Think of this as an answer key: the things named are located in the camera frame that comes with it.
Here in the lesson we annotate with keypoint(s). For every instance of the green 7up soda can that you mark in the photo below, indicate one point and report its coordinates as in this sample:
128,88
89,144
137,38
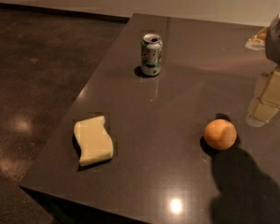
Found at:
151,52

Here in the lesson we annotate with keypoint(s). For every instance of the orange fruit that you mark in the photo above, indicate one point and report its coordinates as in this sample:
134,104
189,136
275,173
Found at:
220,134

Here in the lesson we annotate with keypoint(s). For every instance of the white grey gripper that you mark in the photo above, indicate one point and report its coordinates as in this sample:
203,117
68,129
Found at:
278,41

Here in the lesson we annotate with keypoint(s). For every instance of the yellow wavy sponge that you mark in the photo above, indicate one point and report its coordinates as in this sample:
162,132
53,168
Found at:
94,141

